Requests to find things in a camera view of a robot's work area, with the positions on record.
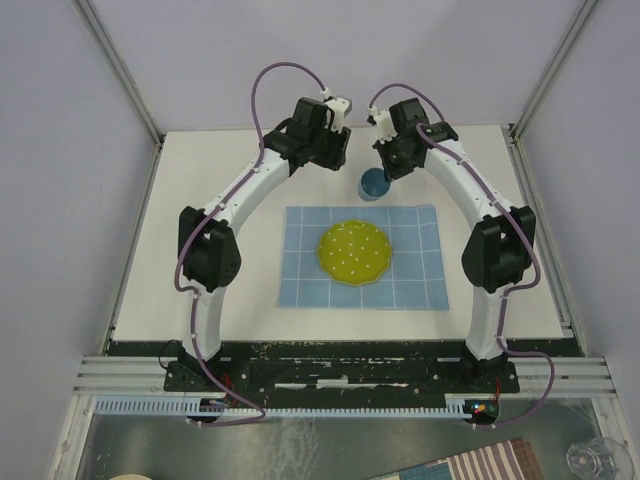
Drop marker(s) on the cream round object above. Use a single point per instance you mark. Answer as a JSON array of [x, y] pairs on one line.
[[130, 477]]

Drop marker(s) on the aluminium frame rail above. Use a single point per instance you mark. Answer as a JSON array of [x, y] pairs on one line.
[[570, 38]]

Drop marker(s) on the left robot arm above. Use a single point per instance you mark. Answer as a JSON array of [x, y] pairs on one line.
[[209, 258]]

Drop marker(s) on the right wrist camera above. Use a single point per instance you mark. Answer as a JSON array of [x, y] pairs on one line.
[[382, 121]]

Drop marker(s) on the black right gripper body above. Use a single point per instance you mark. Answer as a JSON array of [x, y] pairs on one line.
[[394, 161]]

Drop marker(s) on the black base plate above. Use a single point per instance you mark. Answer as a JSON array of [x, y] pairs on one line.
[[259, 369]]

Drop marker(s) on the green dotted plate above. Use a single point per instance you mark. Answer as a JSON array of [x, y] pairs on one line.
[[354, 252]]

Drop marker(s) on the striped folded cloth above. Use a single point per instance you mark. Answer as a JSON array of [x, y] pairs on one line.
[[510, 459]]

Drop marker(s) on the clear glass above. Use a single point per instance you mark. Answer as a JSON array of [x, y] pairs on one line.
[[600, 458]]

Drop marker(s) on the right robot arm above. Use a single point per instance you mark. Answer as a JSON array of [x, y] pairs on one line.
[[499, 250]]

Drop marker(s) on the blue cup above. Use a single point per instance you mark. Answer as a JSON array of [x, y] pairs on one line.
[[373, 185]]

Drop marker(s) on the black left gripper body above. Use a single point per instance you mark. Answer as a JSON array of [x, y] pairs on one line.
[[329, 147]]

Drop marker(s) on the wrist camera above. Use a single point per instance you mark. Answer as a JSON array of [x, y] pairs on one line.
[[339, 109], [382, 121]]

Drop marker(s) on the blue checked cloth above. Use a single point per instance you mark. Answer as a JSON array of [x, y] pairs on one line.
[[415, 279]]

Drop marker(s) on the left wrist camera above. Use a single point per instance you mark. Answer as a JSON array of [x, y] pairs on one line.
[[339, 109]]

